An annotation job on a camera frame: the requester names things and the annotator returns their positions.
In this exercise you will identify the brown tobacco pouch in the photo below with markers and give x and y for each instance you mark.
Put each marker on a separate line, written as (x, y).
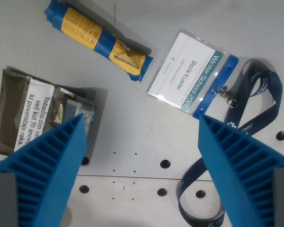
(30, 113)

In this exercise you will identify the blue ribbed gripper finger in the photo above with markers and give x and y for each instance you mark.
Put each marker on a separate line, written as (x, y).
(49, 170)
(239, 165)

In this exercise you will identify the blue bag roll yellow label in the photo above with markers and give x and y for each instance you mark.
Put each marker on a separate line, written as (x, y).
(97, 39)

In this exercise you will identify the conference name badge holder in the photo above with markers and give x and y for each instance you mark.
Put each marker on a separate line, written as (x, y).
(191, 73)

